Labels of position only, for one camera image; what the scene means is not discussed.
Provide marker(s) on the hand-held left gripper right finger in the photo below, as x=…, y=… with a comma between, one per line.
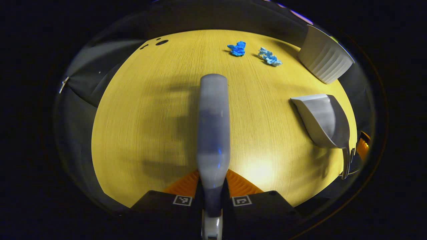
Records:
x=263, y=205

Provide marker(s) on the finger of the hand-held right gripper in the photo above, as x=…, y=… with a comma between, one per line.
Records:
x=362, y=148

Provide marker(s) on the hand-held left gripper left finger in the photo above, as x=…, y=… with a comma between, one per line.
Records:
x=160, y=204

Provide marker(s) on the grey plastic dustpan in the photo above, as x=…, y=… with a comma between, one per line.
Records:
x=322, y=120

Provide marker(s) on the small grey broom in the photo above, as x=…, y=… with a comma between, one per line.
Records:
x=213, y=133

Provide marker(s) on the white ribbed garbage bin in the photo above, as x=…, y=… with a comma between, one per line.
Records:
x=322, y=58

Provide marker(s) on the light blue paper trash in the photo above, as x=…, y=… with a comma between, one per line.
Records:
x=269, y=58

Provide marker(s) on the dark blue paper trash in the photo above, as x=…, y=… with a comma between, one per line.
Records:
x=237, y=49

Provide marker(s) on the wooden desktop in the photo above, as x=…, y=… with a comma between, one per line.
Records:
x=150, y=100

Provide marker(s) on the white tape strip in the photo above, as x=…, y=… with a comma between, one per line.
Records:
x=64, y=85

